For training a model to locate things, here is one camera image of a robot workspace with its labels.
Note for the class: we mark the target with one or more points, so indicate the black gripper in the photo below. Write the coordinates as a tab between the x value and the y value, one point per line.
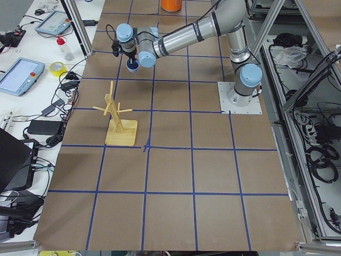
130	55

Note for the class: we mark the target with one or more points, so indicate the light blue plastic cup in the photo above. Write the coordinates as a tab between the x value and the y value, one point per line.
132	65

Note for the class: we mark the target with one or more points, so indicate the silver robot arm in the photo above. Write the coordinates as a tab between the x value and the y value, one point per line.
143	45

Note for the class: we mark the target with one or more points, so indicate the wooden cup stand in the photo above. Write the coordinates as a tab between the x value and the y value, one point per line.
121	132

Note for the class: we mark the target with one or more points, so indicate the orange can with grey lid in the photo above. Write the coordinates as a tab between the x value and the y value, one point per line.
171	5

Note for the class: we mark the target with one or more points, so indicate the red cap squeeze bottle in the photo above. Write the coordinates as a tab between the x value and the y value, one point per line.
62	44

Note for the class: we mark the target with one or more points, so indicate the yellow tape roll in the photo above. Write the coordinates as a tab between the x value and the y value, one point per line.
57	68

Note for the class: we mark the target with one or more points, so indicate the upper teach pendant tablet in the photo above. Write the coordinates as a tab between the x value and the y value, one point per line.
54	24

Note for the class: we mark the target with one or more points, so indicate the teach pendant tablet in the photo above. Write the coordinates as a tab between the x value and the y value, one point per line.
21	76
54	24

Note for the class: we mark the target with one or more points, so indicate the lower teach pendant tablet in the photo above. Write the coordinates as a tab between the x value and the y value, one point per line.
21	76

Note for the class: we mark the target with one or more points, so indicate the black laptop computer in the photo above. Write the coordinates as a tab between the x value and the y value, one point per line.
17	160

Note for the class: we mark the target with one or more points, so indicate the white crumpled cloth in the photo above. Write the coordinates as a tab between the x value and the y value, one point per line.
291	56

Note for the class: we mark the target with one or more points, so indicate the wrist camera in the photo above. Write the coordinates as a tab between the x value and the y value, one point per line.
111	33

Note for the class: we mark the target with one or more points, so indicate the aluminium frame post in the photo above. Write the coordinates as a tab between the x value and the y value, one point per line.
73	14

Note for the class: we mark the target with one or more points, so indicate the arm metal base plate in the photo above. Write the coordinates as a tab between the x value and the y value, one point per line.
233	103

